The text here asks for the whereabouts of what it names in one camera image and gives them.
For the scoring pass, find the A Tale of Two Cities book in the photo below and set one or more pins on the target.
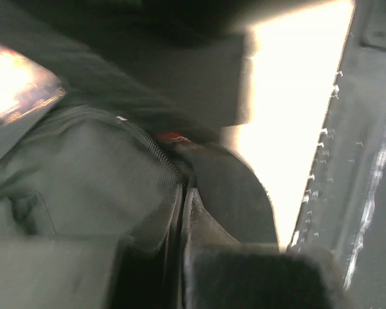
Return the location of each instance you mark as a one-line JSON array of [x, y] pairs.
[[25, 86]]

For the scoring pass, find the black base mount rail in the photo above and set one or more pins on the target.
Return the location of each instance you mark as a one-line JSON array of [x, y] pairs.
[[344, 206]]

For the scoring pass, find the black student backpack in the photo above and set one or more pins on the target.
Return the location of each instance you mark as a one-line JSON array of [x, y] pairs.
[[105, 156]]

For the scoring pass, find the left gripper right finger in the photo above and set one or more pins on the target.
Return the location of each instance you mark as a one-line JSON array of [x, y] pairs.
[[219, 272]]

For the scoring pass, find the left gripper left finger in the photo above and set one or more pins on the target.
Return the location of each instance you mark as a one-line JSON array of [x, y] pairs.
[[89, 271]]

